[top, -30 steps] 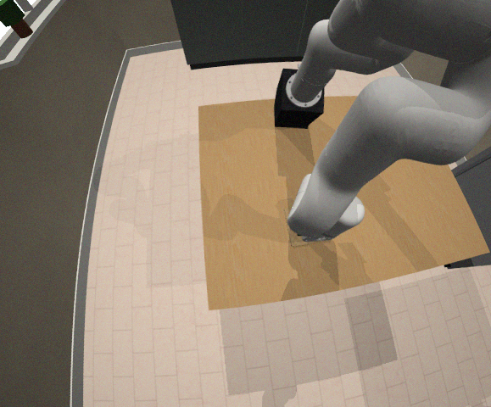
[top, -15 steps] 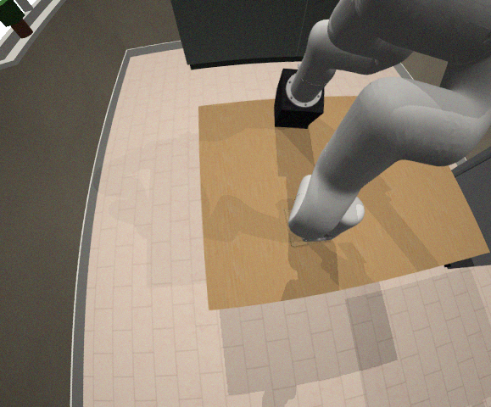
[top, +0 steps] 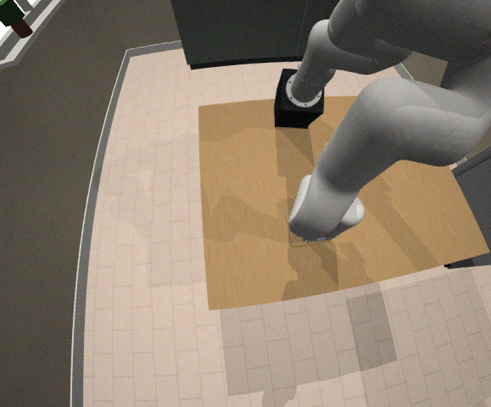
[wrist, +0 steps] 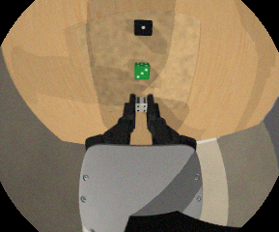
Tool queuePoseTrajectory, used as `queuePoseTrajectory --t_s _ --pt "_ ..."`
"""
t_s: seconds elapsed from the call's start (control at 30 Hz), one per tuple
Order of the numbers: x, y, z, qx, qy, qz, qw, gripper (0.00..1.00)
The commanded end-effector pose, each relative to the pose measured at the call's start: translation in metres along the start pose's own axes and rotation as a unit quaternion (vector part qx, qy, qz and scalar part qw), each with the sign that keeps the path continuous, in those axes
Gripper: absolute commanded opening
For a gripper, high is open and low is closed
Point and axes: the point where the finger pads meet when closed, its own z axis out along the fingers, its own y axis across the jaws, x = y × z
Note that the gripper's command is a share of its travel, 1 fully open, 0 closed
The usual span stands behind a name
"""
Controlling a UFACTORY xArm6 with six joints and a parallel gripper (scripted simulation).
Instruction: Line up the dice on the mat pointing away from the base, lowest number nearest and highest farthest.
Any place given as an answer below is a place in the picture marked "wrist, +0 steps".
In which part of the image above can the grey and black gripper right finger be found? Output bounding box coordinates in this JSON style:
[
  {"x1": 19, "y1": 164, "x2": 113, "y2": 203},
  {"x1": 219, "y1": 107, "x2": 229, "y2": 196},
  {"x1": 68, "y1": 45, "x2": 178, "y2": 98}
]
[{"x1": 147, "y1": 94, "x2": 197, "y2": 150}]

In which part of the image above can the brown mat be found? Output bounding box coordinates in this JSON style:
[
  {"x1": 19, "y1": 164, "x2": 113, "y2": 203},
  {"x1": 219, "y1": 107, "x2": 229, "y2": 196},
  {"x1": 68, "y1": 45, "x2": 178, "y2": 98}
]
[{"x1": 75, "y1": 10, "x2": 200, "y2": 111}]

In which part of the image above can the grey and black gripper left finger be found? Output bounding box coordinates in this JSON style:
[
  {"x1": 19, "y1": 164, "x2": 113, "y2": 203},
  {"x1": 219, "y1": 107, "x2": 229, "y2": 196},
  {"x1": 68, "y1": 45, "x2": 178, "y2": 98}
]
[{"x1": 85, "y1": 94, "x2": 136, "y2": 151}]

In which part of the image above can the white die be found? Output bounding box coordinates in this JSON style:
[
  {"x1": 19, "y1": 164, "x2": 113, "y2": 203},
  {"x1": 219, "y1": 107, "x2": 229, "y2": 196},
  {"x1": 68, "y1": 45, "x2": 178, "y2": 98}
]
[{"x1": 135, "y1": 97, "x2": 148, "y2": 112}]

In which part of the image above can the black die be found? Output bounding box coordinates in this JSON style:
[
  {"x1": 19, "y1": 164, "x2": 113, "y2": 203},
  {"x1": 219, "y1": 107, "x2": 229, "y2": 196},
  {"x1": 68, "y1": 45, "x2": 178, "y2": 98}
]
[{"x1": 134, "y1": 19, "x2": 153, "y2": 36}]

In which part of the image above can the green die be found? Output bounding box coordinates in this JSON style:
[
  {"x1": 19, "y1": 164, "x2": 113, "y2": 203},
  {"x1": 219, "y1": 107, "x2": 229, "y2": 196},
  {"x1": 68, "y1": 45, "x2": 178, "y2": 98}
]
[{"x1": 134, "y1": 62, "x2": 150, "y2": 79}]

